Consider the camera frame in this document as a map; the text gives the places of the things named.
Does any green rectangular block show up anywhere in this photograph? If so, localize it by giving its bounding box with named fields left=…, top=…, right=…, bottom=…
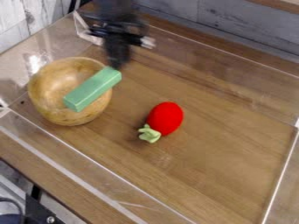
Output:
left=62, top=66, right=121, bottom=112

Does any clear acrylic tray enclosure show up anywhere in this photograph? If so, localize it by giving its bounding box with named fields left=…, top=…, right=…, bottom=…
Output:
left=0, top=17, right=299, bottom=224

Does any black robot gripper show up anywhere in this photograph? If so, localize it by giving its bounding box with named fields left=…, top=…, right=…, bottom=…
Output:
left=80, top=0, right=154, bottom=70

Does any red plush strawberry toy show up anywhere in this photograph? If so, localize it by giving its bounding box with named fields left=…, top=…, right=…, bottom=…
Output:
left=137, top=101, right=184, bottom=144

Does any brown wooden bowl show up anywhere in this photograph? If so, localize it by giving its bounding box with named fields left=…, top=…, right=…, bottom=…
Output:
left=26, top=57, right=112, bottom=126

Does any black clamp with cable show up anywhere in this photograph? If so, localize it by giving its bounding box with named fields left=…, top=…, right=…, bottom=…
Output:
left=0, top=185, right=65, bottom=224

